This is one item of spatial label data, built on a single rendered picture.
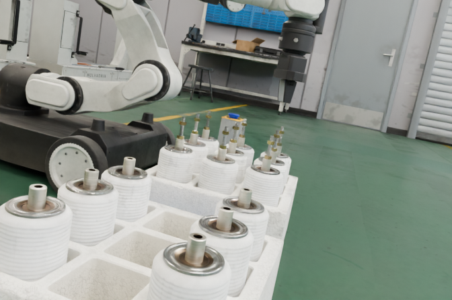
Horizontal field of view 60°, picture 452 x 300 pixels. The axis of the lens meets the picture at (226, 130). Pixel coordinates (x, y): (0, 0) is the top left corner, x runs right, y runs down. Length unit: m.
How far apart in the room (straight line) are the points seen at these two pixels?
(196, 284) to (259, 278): 0.20
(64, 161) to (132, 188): 0.60
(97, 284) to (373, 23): 5.76
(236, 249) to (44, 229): 0.25
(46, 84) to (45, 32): 2.17
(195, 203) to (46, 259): 0.48
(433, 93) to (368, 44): 1.10
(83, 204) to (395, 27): 5.75
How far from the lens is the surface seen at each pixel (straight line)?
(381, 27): 6.15
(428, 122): 6.14
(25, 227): 0.57
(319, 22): 1.11
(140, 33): 1.43
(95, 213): 0.66
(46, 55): 3.70
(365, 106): 6.08
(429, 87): 6.12
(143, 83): 1.36
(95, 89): 1.51
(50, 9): 3.72
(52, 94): 1.56
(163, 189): 1.01
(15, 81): 1.70
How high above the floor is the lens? 0.48
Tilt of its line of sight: 9 degrees down
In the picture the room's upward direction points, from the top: 10 degrees clockwise
